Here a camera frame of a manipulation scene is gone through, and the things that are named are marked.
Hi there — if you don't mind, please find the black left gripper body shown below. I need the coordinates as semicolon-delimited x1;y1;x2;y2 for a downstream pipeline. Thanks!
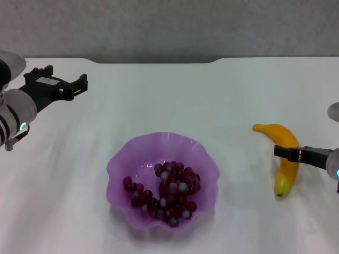
17;75;75;115

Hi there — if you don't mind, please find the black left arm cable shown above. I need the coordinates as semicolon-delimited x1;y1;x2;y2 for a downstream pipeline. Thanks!
5;123;31;152

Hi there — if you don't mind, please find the purple scalloped plastic bowl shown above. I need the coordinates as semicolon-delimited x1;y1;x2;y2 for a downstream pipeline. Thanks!
106;131;221;234

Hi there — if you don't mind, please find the yellow banana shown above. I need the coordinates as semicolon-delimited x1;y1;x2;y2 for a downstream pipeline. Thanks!
252;123;301;198

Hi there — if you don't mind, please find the red grape bunch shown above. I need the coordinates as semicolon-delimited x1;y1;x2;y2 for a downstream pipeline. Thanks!
122;160;201;228

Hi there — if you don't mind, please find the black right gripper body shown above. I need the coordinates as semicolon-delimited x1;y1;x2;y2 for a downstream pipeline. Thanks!
300;146;333;170

